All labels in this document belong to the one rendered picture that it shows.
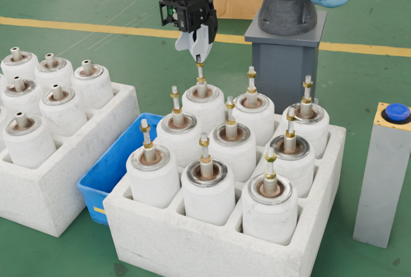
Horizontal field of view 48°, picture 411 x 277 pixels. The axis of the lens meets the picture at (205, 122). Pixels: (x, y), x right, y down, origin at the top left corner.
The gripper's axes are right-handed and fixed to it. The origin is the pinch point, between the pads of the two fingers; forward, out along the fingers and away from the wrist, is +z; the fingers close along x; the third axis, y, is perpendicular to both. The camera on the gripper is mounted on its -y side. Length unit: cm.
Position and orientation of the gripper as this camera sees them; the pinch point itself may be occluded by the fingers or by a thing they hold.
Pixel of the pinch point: (200, 54)
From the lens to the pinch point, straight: 100.1
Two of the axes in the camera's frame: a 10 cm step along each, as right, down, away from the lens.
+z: 0.7, 8.0, 5.9
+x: 7.9, 3.2, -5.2
